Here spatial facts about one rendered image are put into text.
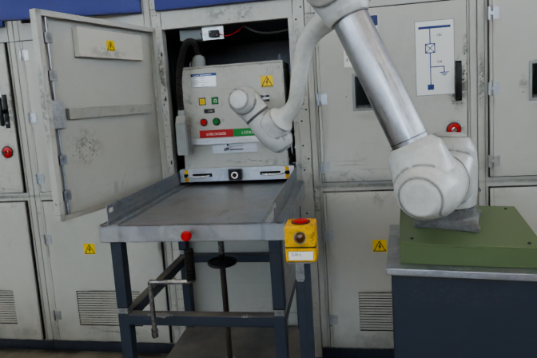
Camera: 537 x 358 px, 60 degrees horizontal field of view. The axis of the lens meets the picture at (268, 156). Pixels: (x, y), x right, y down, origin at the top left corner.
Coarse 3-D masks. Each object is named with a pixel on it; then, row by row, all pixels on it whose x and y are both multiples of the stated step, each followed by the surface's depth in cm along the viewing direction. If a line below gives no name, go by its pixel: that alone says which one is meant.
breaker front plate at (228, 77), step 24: (192, 72) 210; (216, 72) 208; (240, 72) 207; (264, 72) 205; (192, 96) 212; (216, 96) 210; (192, 120) 213; (240, 120) 209; (216, 144) 212; (240, 144) 211; (192, 168) 216
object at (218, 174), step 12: (216, 168) 214; (228, 168) 212; (240, 168) 211; (252, 168) 210; (264, 168) 209; (276, 168) 208; (288, 168) 207; (204, 180) 215; (216, 180) 214; (228, 180) 213; (240, 180) 212
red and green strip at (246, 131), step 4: (248, 128) 209; (200, 132) 213; (204, 132) 213; (208, 132) 213; (212, 132) 212; (216, 132) 212; (220, 132) 212; (224, 132) 211; (228, 132) 211; (232, 132) 211; (236, 132) 210; (240, 132) 210; (244, 132) 210; (248, 132) 210; (252, 132) 209; (200, 136) 214; (204, 136) 213; (208, 136) 213; (212, 136) 213; (216, 136) 212; (220, 136) 212; (224, 136) 212; (228, 136) 211; (232, 136) 211; (236, 136) 211
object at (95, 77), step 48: (48, 48) 161; (96, 48) 179; (144, 48) 208; (48, 96) 160; (96, 96) 183; (144, 96) 208; (48, 144) 162; (96, 144) 183; (144, 144) 208; (96, 192) 182
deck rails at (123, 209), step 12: (168, 180) 203; (288, 180) 180; (144, 192) 179; (156, 192) 190; (168, 192) 203; (288, 192) 179; (120, 204) 160; (132, 204) 169; (144, 204) 179; (276, 204) 148; (108, 216) 152; (120, 216) 160; (132, 216) 162; (276, 216) 147
